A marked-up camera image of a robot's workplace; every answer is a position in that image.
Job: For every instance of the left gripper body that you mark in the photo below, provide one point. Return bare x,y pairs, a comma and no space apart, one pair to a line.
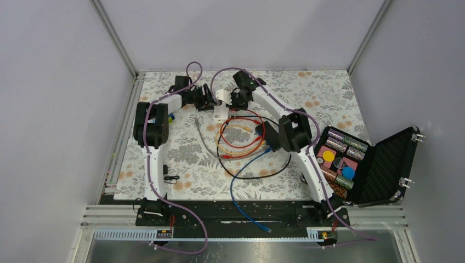
197,97

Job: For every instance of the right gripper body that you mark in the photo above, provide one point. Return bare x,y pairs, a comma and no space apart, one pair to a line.
238,102

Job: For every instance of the white small switch box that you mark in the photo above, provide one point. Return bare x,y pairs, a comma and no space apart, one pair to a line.
220,113

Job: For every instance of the black network switch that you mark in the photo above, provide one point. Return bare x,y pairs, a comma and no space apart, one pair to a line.
270,135

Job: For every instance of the black power adapter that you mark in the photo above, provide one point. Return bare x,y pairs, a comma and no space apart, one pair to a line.
170,179

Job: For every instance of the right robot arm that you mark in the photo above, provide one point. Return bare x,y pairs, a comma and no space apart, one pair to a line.
294,135

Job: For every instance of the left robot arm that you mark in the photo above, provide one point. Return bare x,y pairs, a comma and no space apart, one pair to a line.
151,132

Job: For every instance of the colourful toy brick stack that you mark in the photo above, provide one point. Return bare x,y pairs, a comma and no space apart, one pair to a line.
171,118

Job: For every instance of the floral table mat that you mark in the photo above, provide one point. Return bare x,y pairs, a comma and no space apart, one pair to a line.
327,95

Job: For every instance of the black case with chips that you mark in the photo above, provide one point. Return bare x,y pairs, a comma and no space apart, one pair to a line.
363,175

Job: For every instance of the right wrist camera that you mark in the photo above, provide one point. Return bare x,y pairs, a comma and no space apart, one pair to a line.
224,96

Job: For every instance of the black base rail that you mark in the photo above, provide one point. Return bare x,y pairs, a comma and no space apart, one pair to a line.
248,219

